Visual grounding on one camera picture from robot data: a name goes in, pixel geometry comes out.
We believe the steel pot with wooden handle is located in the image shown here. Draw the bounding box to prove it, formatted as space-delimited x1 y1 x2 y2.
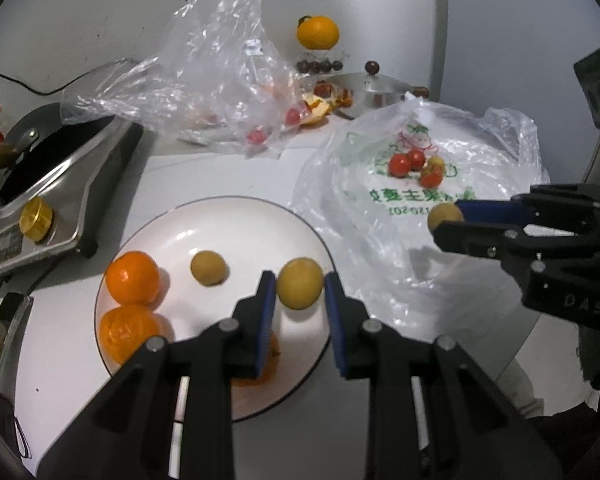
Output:
352 86 431 121

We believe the large orange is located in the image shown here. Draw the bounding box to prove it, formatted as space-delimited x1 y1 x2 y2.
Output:
296 15 341 51

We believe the orange peel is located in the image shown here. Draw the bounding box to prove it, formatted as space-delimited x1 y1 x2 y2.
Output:
300 89 353 128

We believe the steel pot lid wooden knob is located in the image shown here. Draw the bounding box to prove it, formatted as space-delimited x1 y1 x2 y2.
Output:
312 60 416 95

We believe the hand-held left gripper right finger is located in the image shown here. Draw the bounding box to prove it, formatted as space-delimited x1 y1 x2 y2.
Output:
324 271 564 480

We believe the small orange tangerine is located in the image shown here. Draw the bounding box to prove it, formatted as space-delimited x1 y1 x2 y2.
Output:
98 305 162 366
230 330 281 388
105 251 160 306

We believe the dark wok with wooden handle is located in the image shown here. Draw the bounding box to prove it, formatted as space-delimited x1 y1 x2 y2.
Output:
0 103 83 173

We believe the clear box of brown nuts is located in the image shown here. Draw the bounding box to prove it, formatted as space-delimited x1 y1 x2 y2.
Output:
295 50 346 75

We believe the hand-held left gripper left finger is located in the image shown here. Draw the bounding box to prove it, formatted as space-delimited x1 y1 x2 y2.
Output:
37 270 277 480

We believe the black cooker power cable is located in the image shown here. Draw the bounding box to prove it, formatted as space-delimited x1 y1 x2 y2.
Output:
0 58 146 96

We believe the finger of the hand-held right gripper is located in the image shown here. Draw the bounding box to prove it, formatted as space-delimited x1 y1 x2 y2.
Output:
455 184 600 234
431 220 600 262

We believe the white round plate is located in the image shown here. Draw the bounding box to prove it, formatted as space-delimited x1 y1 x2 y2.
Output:
94 196 338 422

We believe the silver induction cooker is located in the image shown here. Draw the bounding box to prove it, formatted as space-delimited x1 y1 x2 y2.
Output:
0 102 146 281

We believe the clear plastic bag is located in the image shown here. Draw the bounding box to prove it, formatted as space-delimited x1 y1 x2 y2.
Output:
60 0 306 161

